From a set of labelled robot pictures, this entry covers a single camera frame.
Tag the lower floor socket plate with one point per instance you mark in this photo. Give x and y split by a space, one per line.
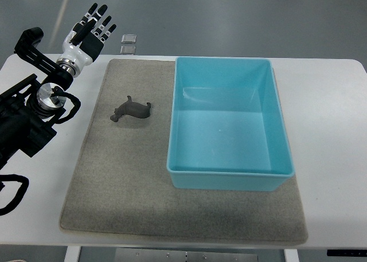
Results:
128 49

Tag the black table control panel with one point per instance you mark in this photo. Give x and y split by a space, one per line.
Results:
347 252

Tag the blue plastic box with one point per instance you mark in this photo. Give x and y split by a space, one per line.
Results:
227 129

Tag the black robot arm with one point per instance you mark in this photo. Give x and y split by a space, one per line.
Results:
30 108

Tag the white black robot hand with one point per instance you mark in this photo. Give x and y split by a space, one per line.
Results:
86 40

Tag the metal table frame bracket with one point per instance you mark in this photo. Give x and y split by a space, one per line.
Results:
131 254

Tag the brown toy hippo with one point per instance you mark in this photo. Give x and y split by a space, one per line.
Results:
131 108

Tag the grey felt mat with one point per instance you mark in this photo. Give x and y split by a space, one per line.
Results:
120 184

